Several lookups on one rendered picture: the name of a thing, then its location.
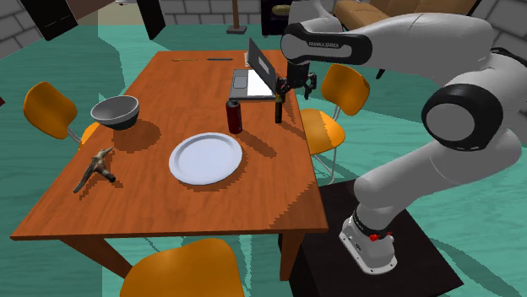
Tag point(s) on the brown sofa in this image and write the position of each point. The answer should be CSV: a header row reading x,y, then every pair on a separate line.
x,y
362,12

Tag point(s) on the dark cabinet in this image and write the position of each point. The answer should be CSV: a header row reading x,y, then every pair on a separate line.
x,y
272,18

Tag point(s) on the grey open laptop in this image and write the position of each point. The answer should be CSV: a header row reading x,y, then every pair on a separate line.
x,y
263,63

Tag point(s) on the yellow pen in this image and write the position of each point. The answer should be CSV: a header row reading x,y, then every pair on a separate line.
x,y
184,60

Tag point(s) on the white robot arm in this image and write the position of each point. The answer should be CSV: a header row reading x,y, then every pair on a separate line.
x,y
432,45

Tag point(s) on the black cabinet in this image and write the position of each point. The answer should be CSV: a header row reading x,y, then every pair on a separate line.
x,y
49,16

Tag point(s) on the black upright panel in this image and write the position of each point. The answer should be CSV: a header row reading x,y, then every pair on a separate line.
x,y
150,16

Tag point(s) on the brown wooden table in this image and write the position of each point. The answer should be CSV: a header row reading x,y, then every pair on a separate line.
x,y
164,205

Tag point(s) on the slim black bottle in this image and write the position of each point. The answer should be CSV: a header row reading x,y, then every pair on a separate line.
x,y
278,113

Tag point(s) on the orange chair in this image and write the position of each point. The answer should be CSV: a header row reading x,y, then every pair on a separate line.
x,y
49,109
185,269
343,88

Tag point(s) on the dark red can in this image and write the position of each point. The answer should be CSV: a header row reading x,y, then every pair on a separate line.
x,y
234,117

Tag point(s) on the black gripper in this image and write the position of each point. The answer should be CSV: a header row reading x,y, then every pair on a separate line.
x,y
298,74

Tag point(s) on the black robot stand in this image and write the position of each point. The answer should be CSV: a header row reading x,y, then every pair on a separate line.
x,y
341,267

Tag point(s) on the brown floor lamp stand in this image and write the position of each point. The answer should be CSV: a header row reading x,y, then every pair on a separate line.
x,y
236,18

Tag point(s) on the grey bowl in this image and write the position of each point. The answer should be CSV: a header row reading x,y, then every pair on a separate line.
x,y
115,109

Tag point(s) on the white plate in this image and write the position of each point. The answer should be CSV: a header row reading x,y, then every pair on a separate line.
x,y
205,158

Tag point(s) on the dark pen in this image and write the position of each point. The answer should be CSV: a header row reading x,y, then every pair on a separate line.
x,y
220,59

